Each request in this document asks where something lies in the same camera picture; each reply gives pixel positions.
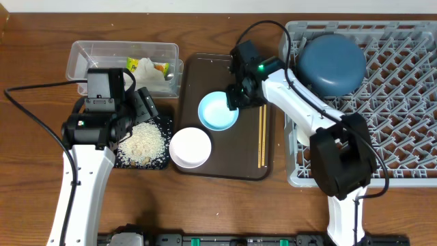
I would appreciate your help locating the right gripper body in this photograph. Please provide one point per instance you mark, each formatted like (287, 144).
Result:
(233, 99)

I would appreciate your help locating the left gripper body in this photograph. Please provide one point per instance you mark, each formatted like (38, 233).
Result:
(136, 111)

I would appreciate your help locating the white tissue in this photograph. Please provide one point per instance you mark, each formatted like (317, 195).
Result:
(154, 82)

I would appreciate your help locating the rice food scraps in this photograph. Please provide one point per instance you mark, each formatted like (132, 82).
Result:
(145, 148)

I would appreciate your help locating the yellow green snack wrapper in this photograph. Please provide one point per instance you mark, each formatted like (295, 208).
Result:
(144, 66)

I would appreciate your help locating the light blue bowl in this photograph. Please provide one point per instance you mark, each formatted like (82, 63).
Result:
(214, 113)

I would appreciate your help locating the dark blue plate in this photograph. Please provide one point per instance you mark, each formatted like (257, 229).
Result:
(332, 65)

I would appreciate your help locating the white cup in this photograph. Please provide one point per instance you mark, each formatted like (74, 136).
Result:
(301, 136)

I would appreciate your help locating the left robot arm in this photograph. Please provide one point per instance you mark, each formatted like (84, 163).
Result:
(99, 122)

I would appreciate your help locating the clear plastic waste bin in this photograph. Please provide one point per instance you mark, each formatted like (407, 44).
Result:
(86, 54)

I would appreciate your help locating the grey dishwasher rack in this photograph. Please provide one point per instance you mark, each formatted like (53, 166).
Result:
(397, 96)

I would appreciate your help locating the black plastic tray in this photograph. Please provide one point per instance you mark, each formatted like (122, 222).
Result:
(165, 121)

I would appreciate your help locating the right wooden chopstick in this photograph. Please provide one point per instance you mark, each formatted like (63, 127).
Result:
(264, 116)

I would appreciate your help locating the wooden chopstick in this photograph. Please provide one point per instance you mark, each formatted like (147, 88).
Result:
(264, 116)
(259, 161)

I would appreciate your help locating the left wooden chopstick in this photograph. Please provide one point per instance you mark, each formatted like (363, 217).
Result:
(259, 161)

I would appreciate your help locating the white pink bowl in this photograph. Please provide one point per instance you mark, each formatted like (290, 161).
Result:
(190, 148)

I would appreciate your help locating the brown serving tray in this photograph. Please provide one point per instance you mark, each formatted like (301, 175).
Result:
(234, 151)

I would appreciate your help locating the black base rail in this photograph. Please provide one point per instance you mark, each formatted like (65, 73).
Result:
(132, 235)

